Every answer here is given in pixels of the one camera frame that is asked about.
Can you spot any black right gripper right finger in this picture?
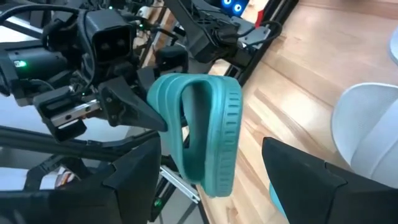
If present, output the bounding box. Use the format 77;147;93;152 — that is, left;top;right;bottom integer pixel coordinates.
262;136;398;224

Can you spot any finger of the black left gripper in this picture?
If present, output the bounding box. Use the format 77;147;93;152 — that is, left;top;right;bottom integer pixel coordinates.
33;76;169;143
136;46;190;91

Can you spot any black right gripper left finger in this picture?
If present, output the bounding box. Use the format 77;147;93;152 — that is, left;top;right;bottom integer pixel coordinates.
0;136;163;224

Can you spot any white rubber slide sandal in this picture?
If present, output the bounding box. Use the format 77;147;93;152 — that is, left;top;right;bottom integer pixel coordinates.
330;82;398;190
386;26;398;67

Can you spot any device with blue lights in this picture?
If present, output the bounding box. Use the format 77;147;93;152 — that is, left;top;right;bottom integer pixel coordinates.
221;0;250;17

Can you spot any small red object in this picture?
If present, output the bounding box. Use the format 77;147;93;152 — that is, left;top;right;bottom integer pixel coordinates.
254;9;265;29

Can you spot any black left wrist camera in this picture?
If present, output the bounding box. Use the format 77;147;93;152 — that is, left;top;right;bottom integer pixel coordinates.
83;8;137;65

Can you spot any aluminium extrusion rail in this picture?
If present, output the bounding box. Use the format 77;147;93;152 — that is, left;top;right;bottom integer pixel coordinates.
159;164;202;205

